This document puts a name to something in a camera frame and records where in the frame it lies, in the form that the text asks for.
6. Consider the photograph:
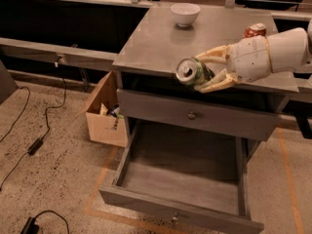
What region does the open grey middle drawer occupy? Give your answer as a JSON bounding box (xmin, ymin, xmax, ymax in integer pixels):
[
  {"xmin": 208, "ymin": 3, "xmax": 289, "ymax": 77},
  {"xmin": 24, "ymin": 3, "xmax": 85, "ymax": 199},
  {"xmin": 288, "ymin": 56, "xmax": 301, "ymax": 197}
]
[{"xmin": 99, "ymin": 122, "xmax": 264, "ymax": 234}]

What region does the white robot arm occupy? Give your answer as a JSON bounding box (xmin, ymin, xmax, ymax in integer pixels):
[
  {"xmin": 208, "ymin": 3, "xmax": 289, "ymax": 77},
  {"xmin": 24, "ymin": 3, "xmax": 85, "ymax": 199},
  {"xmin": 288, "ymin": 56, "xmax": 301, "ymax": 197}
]
[{"xmin": 194, "ymin": 22, "xmax": 312, "ymax": 93}]

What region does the grey drawer cabinet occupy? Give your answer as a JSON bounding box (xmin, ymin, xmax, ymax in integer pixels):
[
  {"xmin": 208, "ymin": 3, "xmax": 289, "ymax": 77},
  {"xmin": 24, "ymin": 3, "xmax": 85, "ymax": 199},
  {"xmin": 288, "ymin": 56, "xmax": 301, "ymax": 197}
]
[{"xmin": 100, "ymin": 6, "xmax": 296, "ymax": 234}]

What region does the grey metal railing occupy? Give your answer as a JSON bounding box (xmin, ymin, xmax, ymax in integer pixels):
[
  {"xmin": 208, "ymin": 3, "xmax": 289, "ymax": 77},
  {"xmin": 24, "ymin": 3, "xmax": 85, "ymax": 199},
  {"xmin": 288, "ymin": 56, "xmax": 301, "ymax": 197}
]
[{"xmin": 0, "ymin": 0, "xmax": 312, "ymax": 93}]

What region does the black adapter at bottom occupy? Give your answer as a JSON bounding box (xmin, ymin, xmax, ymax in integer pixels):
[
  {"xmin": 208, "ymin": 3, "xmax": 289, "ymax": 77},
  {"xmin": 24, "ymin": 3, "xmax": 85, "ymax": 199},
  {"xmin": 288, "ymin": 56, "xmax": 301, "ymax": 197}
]
[{"xmin": 20, "ymin": 210, "xmax": 70, "ymax": 234}]

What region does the black power adapter with cable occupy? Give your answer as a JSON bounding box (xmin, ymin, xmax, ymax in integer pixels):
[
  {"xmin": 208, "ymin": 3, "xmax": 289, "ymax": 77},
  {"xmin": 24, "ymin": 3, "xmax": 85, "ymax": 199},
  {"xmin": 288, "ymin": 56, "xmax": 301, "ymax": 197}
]
[{"xmin": 0, "ymin": 77, "xmax": 68, "ymax": 192}]

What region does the cardboard box with items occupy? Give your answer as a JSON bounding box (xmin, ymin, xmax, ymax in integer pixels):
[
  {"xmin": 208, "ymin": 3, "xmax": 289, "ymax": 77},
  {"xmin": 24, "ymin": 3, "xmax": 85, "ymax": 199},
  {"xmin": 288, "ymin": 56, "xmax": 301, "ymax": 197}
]
[{"xmin": 77, "ymin": 71, "xmax": 128, "ymax": 147}]

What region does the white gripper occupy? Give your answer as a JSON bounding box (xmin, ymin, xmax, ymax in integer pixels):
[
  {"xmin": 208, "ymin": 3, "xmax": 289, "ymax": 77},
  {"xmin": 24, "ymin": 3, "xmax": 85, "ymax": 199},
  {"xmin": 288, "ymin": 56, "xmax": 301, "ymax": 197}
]
[{"xmin": 194, "ymin": 35, "xmax": 272, "ymax": 94}]

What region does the white ceramic bowl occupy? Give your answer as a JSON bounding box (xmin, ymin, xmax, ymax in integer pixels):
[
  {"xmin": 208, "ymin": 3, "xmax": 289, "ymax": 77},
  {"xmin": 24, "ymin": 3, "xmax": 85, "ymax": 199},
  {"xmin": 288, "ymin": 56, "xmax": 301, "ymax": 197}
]
[{"xmin": 171, "ymin": 3, "xmax": 201, "ymax": 26}]

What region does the red cola can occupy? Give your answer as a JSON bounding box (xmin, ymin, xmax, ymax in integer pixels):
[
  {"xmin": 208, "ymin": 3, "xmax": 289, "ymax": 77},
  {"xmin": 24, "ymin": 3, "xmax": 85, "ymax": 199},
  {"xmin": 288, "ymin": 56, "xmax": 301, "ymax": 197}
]
[{"xmin": 244, "ymin": 22, "xmax": 266, "ymax": 38}]

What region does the closed grey top drawer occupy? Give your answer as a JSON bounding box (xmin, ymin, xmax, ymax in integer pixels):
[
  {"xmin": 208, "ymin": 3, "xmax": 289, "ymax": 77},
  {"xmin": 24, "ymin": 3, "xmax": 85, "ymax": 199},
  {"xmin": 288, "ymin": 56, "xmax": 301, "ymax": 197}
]
[{"xmin": 117, "ymin": 89, "xmax": 280, "ymax": 141}]

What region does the green crushed soda can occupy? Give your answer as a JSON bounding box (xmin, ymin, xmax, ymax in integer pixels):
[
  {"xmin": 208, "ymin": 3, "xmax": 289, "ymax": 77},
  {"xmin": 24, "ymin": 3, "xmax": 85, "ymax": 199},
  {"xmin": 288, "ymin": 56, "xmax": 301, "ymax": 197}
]
[{"xmin": 175, "ymin": 58, "xmax": 215, "ymax": 86}]

